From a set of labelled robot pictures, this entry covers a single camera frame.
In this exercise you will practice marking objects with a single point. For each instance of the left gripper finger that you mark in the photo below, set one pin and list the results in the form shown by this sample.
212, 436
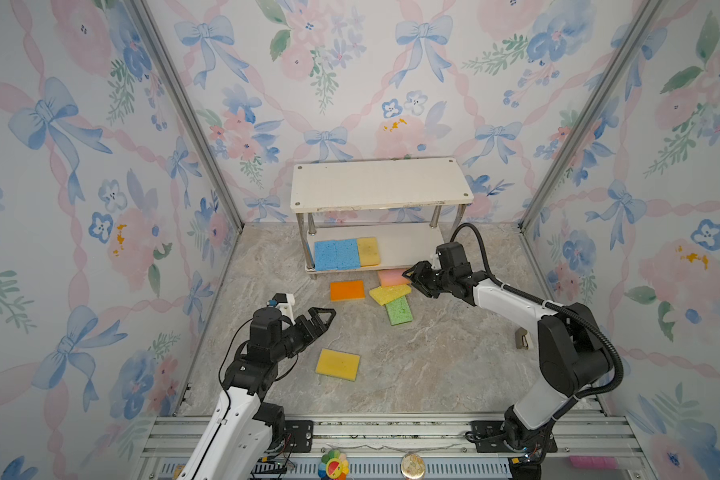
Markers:
322, 317
314, 330

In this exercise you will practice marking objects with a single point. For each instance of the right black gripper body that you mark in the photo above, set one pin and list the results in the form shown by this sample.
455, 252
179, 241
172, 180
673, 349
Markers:
440, 284

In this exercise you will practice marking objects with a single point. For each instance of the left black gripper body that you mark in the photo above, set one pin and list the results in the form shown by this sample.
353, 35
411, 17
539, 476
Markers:
296, 337

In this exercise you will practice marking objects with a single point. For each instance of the orange sponge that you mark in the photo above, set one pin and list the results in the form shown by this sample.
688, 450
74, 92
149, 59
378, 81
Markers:
347, 290

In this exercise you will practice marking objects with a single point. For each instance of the blue sponge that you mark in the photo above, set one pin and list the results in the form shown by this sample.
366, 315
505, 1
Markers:
347, 254
326, 256

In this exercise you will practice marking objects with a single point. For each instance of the blue sponge front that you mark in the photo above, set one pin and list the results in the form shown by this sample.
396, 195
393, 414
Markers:
347, 254

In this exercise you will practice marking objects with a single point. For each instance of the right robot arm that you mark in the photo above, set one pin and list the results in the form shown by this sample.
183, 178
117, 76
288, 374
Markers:
575, 359

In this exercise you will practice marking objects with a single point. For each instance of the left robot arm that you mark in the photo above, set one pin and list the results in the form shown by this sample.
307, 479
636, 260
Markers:
244, 427

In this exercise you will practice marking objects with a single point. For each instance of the white two-tier metal shelf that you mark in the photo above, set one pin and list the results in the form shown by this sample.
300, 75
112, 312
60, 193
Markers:
400, 184

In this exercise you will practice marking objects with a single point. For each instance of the pink sponge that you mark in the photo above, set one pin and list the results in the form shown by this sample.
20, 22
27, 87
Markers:
391, 278

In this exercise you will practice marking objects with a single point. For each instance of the light yellow cellulose sponge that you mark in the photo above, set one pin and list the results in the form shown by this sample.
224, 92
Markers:
386, 295

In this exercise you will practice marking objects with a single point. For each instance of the green sponge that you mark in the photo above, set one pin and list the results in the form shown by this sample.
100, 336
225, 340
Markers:
399, 311

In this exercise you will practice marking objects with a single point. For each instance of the small grey stapler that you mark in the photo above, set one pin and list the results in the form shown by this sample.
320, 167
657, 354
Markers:
523, 339

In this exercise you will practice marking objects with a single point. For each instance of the colourful flower toy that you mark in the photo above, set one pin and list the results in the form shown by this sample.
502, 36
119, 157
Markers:
334, 465

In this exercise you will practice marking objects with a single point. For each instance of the round gold badge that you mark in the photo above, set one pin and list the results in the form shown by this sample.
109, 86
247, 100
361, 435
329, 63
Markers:
413, 466

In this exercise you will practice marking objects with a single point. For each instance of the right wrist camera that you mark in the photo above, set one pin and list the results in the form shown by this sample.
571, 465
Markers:
452, 255

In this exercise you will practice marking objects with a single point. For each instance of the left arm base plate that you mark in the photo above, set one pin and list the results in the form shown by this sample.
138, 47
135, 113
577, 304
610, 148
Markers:
291, 436

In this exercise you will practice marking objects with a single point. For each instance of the aluminium front rail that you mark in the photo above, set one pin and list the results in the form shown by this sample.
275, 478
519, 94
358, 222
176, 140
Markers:
586, 444

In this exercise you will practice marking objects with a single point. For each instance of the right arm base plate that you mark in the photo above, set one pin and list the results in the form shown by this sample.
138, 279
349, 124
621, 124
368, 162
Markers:
493, 436

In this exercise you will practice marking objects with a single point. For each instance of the right aluminium frame post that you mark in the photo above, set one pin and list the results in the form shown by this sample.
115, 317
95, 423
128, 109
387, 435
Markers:
636, 32

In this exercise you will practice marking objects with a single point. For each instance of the aluminium frame post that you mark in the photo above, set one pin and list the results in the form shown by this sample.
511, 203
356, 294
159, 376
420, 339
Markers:
636, 32
155, 45

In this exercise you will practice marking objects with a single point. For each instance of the left aluminium frame post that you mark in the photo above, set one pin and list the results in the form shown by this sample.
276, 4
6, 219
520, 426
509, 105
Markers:
155, 45

